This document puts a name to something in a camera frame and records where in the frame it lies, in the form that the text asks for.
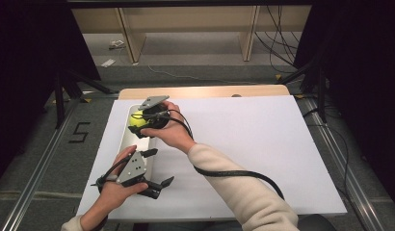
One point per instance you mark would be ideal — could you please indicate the white table board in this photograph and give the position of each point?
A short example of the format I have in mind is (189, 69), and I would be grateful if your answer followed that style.
(282, 154)

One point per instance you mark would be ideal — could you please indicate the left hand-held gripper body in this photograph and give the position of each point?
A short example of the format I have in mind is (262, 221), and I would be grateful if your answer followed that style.
(133, 168)

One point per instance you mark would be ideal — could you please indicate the white paper scrap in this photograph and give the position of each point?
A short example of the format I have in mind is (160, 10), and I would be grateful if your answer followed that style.
(108, 63)

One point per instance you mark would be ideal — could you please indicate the yellow tennis ball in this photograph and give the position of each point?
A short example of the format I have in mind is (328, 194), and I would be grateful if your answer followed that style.
(137, 119)

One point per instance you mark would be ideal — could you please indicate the black curtain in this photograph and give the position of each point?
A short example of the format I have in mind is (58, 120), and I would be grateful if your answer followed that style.
(369, 80)
(25, 80)

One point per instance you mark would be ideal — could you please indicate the black metal stand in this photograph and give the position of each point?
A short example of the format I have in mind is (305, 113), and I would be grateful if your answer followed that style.
(59, 102)
(321, 96)

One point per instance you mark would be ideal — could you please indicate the wooden shelf unit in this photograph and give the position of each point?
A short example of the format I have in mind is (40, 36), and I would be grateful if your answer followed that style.
(192, 19)

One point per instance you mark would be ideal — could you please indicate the small white floor device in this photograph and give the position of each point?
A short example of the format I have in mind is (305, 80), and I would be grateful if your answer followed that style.
(117, 44)

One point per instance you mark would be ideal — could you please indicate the dark round seat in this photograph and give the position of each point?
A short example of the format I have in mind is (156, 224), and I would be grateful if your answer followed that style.
(317, 223)

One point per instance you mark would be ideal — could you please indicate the aluminium floor rail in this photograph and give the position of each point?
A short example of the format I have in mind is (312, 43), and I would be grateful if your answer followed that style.
(343, 173)
(35, 179)

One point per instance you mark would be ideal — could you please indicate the wooden table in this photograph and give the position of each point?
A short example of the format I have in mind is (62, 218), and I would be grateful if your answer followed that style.
(202, 92)

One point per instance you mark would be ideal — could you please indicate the white plastic bin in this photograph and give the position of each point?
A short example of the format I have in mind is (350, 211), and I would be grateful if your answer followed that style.
(131, 142)

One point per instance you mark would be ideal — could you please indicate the person's left hand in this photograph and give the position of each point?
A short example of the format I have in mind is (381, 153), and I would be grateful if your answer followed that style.
(110, 192)

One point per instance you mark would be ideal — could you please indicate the person's right hand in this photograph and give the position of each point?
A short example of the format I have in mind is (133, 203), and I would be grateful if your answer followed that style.
(173, 133)

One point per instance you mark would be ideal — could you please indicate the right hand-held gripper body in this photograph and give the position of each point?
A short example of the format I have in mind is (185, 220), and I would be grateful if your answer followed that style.
(155, 115)

